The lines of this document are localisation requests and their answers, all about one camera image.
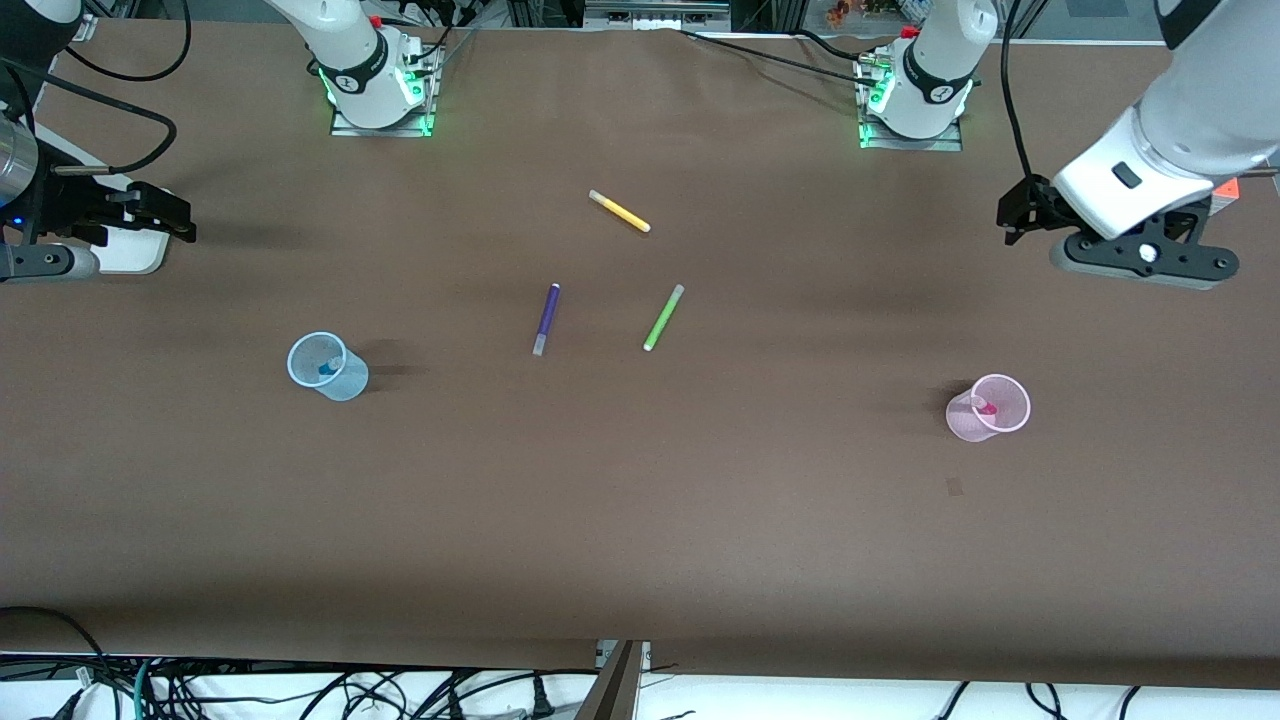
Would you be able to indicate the yellow marker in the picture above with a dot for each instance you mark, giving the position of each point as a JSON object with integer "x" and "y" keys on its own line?
{"x": 620, "y": 211}

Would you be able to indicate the black power plug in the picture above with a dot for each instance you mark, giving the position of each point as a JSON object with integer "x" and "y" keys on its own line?
{"x": 541, "y": 705}

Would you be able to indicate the white rounded box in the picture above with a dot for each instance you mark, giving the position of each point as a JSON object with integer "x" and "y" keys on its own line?
{"x": 130, "y": 258}

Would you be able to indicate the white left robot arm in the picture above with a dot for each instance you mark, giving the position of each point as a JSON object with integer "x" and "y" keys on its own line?
{"x": 1180, "y": 130}

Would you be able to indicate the blue marker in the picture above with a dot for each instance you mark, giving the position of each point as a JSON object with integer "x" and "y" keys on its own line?
{"x": 328, "y": 372}

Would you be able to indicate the brown table leg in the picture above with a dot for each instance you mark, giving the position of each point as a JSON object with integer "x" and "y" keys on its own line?
{"x": 612, "y": 690}

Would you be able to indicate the green marker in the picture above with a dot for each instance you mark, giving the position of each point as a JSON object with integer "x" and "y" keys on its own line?
{"x": 663, "y": 320}

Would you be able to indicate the pink marker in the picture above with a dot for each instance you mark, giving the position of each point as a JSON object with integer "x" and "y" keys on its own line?
{"x": 988, "y": 407}

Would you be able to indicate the translucent blue cup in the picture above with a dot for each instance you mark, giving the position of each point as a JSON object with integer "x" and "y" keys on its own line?
{"x": 345, "y": 385}

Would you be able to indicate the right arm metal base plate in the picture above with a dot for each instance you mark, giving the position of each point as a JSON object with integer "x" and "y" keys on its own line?
{"x": 385, "y": 128}

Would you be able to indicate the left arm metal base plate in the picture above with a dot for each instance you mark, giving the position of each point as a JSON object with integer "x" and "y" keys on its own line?
{"x": 910, "y": 143}

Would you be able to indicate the silver metal bracket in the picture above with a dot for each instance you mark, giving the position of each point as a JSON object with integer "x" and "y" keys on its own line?
{"x": 603, "y": 652}

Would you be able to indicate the orange toy figures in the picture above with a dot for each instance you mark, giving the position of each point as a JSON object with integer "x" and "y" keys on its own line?
{"x": 845, "y": 12}

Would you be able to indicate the purple marker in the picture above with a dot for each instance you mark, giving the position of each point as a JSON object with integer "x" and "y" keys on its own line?
{"x": 546, "y": 320}

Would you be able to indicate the translucent pink cup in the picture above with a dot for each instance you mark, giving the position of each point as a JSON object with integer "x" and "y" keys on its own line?
{"x": 965, "y": 425}

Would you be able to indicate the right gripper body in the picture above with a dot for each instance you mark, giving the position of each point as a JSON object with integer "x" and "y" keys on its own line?
{"x": 85, "y": 209}

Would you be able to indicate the grey power strip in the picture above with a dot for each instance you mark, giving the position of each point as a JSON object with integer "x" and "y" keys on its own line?
{"x": 655, "y": 15}

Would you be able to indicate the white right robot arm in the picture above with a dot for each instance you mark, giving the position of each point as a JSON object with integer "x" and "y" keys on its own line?
{"x": 350, "y": 40}

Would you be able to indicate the colourful puzzle cube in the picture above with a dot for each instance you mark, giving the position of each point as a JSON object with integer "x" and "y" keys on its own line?
{"x": 1228, "y": 190}

